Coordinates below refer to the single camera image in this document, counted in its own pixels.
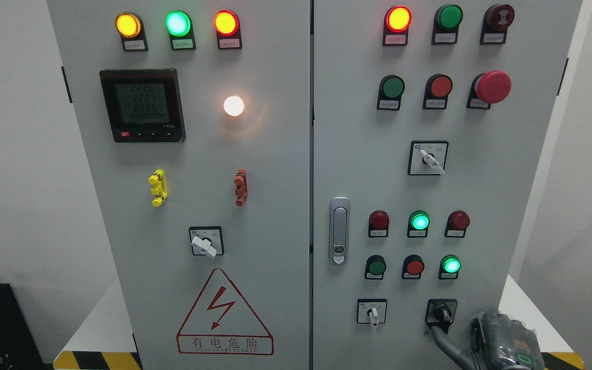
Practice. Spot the white selector switch lower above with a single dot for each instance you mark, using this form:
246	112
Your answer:
371	312

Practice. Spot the grey right cabinet door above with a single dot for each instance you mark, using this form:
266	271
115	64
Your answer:
363	154

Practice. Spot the dark red indicator light right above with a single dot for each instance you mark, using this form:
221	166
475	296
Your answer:
457	224

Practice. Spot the yellow terminal connector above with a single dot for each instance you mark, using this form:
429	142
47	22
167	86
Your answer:
158	187

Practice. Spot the white platform with hazard stripes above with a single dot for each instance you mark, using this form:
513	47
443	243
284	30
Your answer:
105	340

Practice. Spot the black rotary knob switch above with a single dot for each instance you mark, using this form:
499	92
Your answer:
440	313

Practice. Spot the red push button lower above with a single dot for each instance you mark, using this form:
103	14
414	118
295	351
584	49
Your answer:
412	267

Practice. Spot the red electrical hazard warning sticker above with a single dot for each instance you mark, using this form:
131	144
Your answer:
222	322

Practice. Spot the red lit indicator right door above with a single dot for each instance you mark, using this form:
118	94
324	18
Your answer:
396	25

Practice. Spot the green indicator light top left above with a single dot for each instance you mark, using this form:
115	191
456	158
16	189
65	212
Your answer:
180	29

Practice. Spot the yellow indicator light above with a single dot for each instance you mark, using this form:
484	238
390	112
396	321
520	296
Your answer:
132	32

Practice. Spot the red terminal connector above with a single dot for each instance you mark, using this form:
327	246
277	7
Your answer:
241	187

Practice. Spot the red emergency stop mushroom button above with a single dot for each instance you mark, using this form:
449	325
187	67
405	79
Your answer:
488	89

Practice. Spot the green lit button lower right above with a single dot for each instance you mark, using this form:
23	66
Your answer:
449	267

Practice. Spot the silver door lock handle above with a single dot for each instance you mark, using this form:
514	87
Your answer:
338	230

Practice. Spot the white selector switch upper right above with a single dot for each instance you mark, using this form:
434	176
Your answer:
428	158

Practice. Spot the red push button second row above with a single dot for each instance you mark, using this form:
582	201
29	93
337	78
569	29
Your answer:
436	92

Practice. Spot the black digital power meter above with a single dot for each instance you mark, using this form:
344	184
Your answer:
143	105

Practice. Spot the white glowing indicator light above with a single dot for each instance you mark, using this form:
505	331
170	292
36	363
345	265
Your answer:
233	106

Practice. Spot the green push button second row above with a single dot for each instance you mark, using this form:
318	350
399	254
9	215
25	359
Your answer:
390	92

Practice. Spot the dark red indicator light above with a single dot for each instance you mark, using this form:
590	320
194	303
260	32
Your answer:
378	224
457	224

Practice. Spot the grey cabinet door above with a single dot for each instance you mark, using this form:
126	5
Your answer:
363	154
266	241

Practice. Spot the red indicator light top left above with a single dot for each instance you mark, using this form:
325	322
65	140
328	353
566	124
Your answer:
228	30

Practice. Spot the dark red indicator light left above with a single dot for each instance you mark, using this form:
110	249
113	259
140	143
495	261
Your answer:
378	224

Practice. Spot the white selector switch left door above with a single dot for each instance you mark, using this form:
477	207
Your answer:
206	241

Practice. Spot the grey left cabinet door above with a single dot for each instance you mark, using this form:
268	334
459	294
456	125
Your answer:
266	241

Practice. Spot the green button top right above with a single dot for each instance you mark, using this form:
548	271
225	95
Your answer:
447	20

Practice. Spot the white selector switch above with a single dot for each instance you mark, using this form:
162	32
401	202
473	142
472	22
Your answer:
371	312
428	158

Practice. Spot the green lit indicator middle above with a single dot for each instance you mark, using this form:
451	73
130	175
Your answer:
418	224

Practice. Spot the green push button lower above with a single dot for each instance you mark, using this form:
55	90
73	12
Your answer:
375	267

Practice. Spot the dark red buzzer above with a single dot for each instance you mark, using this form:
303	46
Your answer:
497	19

